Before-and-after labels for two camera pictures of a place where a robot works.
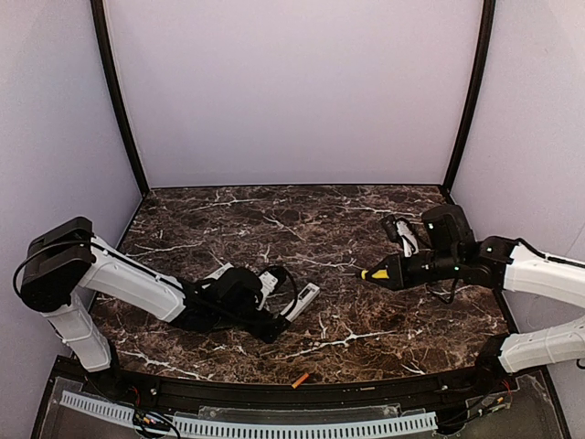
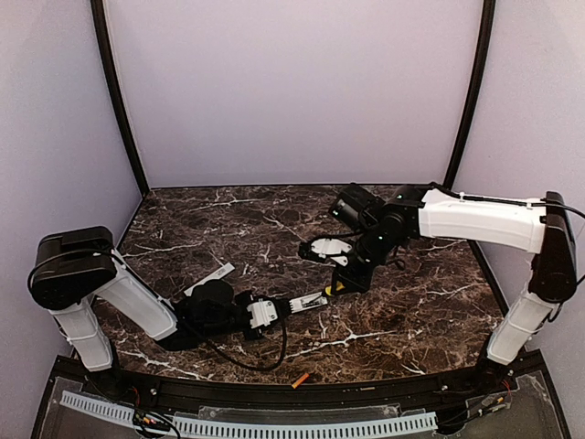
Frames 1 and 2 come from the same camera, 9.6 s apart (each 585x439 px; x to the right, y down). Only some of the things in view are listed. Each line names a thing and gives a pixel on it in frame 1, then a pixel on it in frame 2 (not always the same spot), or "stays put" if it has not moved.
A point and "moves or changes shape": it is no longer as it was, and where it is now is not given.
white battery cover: [217, 274] stays put
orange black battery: [300, 380] stays put
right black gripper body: [407, 272] to [353, 282]
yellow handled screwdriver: [380, 273] to [339, 286]
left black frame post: [108, 50] stays put
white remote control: [304, 297] moves or changes shape
